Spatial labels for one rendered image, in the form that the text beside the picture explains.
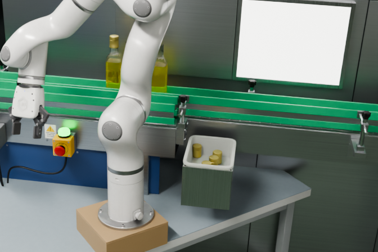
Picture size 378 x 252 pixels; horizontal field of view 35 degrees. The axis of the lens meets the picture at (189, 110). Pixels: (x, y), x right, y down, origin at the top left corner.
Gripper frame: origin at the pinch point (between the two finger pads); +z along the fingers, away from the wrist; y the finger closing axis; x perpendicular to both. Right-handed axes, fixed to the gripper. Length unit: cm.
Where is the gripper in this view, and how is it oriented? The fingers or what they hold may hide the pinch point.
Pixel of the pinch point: (26, 133)
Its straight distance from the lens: 198.1
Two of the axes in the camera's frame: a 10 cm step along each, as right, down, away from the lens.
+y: 8.6, 1.1, -4.9
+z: -1.0, 9.9, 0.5
